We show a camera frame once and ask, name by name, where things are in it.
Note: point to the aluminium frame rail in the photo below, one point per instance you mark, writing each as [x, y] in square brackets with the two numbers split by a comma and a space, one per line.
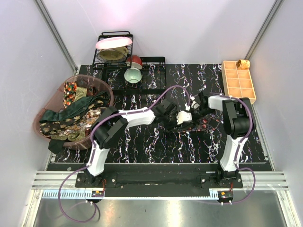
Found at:
[262, 180]

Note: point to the rolled beige tie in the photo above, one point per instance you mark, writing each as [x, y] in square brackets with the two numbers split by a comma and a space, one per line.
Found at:
[243, 64]

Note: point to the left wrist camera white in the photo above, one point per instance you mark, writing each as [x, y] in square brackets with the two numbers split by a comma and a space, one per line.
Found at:
[183, 117]

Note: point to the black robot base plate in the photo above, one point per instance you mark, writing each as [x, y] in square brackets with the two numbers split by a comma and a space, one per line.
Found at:
[190, 189]

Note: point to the dark floral red-dotted tie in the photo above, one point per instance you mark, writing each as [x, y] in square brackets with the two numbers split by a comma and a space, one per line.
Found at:
[203, 124]

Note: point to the red bowl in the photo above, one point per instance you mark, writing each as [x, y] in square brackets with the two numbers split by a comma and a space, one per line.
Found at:
[135, 62]

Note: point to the wooden compartment box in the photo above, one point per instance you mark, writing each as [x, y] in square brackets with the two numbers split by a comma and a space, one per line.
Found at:
[237, 82]

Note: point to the olive gold patterned tie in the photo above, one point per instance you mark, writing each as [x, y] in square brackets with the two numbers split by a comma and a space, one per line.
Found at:
[80, 93]

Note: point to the black wire dish rack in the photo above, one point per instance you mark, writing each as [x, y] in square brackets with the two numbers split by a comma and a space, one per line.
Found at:
[153, 80]

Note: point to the olive yellow plate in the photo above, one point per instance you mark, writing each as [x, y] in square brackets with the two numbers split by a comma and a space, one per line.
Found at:
[113, 55]

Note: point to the pink plate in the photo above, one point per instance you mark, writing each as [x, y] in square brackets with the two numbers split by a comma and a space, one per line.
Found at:
[113, 42]

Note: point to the colourful cartoon pattern tie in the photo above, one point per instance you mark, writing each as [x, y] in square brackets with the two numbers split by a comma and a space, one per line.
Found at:
[69, 93]

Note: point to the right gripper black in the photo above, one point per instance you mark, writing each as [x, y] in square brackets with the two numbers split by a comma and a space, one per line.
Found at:
[193, 118]

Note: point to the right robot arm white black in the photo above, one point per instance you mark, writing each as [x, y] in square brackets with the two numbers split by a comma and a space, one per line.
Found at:
[238, 123]

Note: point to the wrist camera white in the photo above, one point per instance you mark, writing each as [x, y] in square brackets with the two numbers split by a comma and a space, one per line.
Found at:
[193, 103]
[183, 117]

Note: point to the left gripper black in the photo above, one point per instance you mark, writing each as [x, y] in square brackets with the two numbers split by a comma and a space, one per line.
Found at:
[174, 114]

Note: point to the pale green ceramic bowl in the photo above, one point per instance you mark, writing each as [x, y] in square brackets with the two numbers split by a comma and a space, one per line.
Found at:
[133, 75]

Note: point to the dark green tie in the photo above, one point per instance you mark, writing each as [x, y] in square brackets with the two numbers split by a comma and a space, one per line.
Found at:
[68, 111]

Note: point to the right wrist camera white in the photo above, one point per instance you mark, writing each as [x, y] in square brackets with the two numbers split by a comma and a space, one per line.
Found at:
[193, 103]

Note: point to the brown translucent plastic basin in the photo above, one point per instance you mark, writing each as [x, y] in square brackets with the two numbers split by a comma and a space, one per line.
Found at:
[55, 103]

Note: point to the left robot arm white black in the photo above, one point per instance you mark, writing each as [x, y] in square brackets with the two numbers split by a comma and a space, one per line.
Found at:
[108, 129]

